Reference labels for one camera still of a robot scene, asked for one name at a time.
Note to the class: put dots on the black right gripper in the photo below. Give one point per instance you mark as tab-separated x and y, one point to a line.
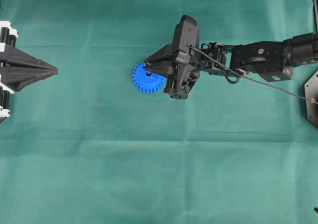
181	80

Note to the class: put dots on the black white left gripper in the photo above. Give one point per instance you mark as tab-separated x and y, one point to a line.
25	69

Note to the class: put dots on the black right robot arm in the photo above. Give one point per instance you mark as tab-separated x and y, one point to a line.
272	61

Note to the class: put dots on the blue plastic gear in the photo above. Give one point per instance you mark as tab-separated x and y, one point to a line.
145	81

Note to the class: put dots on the green cloth mat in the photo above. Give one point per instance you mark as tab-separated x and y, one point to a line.
87	147

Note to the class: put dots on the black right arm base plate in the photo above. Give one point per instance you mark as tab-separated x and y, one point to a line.
311	92

